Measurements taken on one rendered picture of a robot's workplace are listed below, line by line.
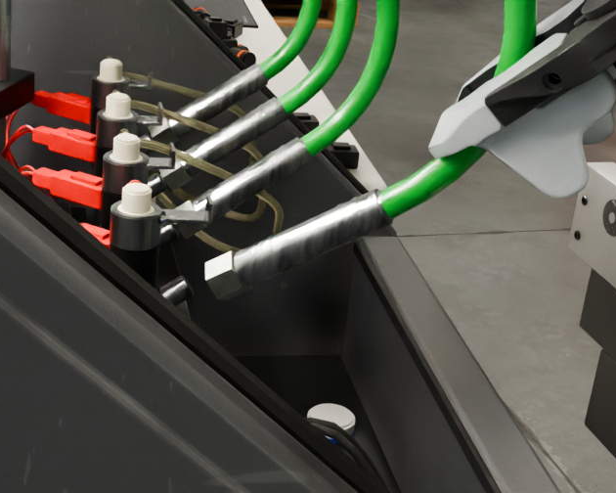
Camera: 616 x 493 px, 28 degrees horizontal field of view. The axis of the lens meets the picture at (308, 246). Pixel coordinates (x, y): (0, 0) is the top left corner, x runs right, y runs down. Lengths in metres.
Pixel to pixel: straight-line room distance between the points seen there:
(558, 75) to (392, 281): 0.52
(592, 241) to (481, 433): 0.42
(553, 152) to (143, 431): 0.25
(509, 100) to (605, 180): 0.67
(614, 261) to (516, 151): 0.64
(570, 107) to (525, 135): 0.02
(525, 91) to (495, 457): 0.35
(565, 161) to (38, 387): 0.27
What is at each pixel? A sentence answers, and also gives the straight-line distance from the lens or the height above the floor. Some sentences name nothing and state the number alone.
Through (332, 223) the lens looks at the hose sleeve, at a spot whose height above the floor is 1.15.
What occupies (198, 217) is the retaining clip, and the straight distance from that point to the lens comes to 0.69.
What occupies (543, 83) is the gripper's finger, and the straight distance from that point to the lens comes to 0.49.
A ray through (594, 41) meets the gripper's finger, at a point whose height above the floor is 1.26.
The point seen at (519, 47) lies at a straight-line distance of 0.54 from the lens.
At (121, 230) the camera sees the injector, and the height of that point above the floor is 1.09.
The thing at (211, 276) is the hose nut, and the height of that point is 1.11.
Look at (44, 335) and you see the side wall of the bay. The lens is 0.32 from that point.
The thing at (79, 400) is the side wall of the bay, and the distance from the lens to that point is 0.33.
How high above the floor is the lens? 1.37
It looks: 24 degrees down
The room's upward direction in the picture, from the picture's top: 6 degrees clockwise
